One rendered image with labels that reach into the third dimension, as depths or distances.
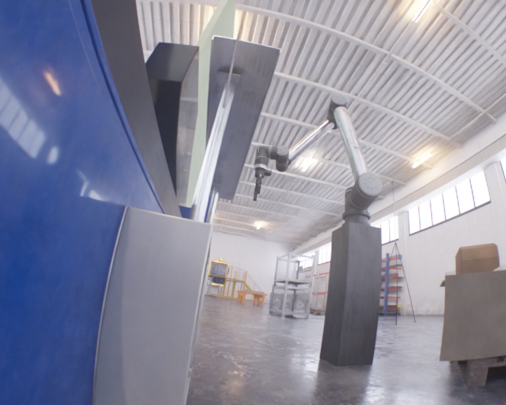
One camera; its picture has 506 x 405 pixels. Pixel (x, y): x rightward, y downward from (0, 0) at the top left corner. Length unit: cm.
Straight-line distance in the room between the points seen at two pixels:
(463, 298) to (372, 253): 88
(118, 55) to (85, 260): 23
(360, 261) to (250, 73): 147
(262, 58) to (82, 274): 88
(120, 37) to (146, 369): 40
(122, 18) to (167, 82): 77
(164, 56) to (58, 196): 103
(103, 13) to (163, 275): 31
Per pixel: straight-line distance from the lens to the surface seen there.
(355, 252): 193
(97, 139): 26
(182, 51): 122
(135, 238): 35
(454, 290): 142
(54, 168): 21
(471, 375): 152
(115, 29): 32
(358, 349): 196
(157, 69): 113
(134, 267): 35
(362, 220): 210
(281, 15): 855
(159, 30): 1011
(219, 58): 101
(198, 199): 76
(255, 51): 96
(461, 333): 144
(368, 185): 190
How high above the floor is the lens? 43
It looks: 21 degrees up
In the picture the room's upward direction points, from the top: 9 degrees clockwise
